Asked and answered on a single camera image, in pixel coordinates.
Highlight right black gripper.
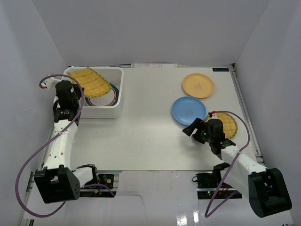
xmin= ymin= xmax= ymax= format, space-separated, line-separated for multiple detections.
xmin=182 ymin=118 xmax=214 ymax=145

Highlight light blue plate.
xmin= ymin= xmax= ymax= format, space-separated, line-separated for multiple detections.
xmin=171 ymin=96 xmax=207 ymax=126

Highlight green rimmed white plate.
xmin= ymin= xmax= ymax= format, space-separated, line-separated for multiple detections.
xmin=85 ymin=84 xmax=119 ymax=106

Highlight bamboo pattern round plate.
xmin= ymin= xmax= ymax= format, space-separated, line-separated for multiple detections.
xmin=216 ymin=112 xmax=238 ymax=139

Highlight yellow round plate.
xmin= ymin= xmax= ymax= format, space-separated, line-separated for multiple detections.
xmin=182 ymin=73 xmax=214 ymax=99

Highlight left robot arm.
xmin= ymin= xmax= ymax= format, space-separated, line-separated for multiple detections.
xmin=34 ymin=77 xmax=99 ymax=203

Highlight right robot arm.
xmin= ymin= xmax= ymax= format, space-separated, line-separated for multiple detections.
xmin=183 ymin=117 xmax=292 ymax=218

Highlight white plastic bin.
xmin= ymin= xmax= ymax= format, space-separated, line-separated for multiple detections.
xmin=64 ymin=66 xmax=124 ymax=119

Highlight white paper sheets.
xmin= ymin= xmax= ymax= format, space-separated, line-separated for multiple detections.
xmin=131 ymin=63 xmax=177 ymax=69

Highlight blue table label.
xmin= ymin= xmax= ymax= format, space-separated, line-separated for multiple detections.
xmin=212 ymin=68 xmax=229 ymax=72

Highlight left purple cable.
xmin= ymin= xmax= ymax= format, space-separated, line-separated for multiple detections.
xmin=15 ymin=74 xmax=116 ymax=218

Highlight purple cable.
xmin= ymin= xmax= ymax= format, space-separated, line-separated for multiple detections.
xmin=15 ymin=74 xmax=116 ymax=218
xmin=204 ymin=110 xmax=250 ymax=218

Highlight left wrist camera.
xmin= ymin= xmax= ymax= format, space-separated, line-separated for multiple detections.
xmin=39 ymin=75 xmax=61 ymax=90

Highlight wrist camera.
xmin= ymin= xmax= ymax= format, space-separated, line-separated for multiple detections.
xmin=208 ymin=111 xmax=219 ymax=121
xmin=39 ymin=75 xmax=61 ymax=90

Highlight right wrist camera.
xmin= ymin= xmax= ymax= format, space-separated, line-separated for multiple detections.
xmin=208 ymin=111 xmax=219 ymax=121

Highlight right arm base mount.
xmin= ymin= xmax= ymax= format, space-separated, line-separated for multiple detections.
xmin=191 ymin=171 xmax=235 ymax=200

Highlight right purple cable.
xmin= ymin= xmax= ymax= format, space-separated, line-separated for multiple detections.
xmin=204 ymin=110 xmax=250 ymax=218

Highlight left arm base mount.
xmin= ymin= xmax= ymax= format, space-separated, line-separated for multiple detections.
xmin=80 ymin=174 xmax=119 ymax=198

